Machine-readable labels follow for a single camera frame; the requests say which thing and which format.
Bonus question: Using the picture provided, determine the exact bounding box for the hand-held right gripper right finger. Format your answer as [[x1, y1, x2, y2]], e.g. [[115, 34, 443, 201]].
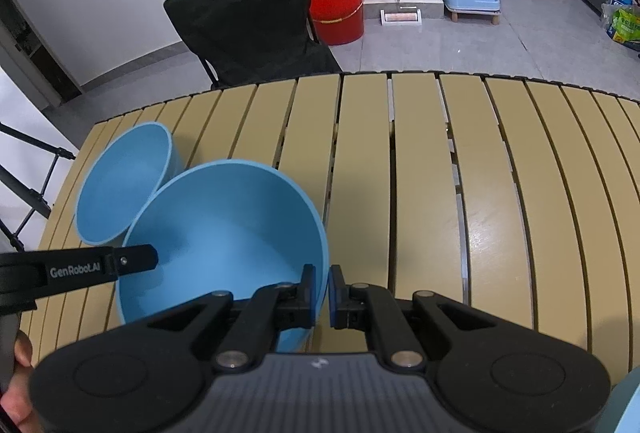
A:
[[327, 264, 538, 373]]

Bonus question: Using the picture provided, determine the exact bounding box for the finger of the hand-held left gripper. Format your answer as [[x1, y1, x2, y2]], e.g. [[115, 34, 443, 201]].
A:
[[114, 244, 159, 275]]

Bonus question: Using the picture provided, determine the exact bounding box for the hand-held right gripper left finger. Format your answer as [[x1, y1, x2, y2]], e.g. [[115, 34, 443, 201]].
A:
[[107, 264, 317, 373]]

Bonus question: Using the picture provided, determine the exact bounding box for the person's left hand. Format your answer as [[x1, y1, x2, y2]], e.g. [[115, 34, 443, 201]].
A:
[[0, 332, 41, 433]]

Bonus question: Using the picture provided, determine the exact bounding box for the black tripod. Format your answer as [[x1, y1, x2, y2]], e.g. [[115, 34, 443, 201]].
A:
[[0, 122, 77, 254]]

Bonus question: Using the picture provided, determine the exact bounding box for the black folding chair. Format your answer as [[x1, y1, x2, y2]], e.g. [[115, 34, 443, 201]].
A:
[[163, 0, 343, 90]]

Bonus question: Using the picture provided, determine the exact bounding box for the red plastic bucket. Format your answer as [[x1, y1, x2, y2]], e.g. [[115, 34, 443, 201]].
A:
[[307, 0, 368, 46]]

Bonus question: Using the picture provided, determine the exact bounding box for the green printed bag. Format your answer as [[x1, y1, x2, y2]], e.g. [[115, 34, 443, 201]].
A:
[[610, 6, 640, 46]]

